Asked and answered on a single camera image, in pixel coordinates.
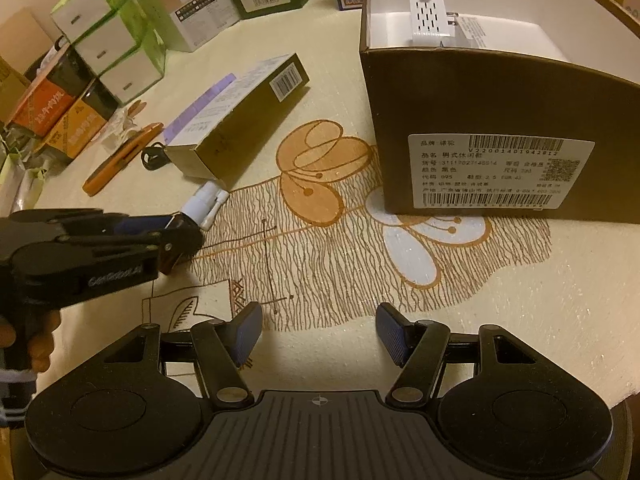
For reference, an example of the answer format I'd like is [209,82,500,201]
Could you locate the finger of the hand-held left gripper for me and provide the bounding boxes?
[149,219,204,275]
[7,208,179,239]

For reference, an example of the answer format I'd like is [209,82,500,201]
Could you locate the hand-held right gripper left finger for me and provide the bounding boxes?
[102,301,264,409]

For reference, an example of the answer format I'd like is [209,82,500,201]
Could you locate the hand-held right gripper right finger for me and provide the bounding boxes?
[375,301,540,409]

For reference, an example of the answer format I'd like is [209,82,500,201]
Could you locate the small brown dropper bottle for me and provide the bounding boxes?
[159,182,231,275]

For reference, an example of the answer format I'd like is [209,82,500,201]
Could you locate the orange utility knife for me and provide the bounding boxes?
[82,122,165,197]

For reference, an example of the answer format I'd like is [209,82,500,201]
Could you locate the purple cream tube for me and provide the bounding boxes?
[162,73,237,147]

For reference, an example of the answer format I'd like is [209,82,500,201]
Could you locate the brown shoe box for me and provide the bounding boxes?
[359,0,640,222]

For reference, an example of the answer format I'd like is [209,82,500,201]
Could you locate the person's left hand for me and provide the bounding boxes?
[0,308,62,374]

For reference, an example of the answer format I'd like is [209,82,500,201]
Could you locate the vacuum packed rice bag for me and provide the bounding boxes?
[15,166,52,212]
[0,146,25,213]

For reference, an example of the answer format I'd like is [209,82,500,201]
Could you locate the cream printed tablecloth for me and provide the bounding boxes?
[0,0,640,413]

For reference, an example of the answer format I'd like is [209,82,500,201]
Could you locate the yellow label instant meal bowl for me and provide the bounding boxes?
[42,81,122,164]

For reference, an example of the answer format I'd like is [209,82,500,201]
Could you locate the gold rectangular box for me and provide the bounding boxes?
[163,53,310,181]

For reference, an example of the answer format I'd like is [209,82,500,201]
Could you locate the orange black boxes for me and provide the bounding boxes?
[4,42,102,137]

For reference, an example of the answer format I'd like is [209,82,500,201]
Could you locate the brown cardboard box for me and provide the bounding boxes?
[0,7,62,92]

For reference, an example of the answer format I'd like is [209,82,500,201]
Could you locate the white and green product box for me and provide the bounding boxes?
[130,0,247,54]

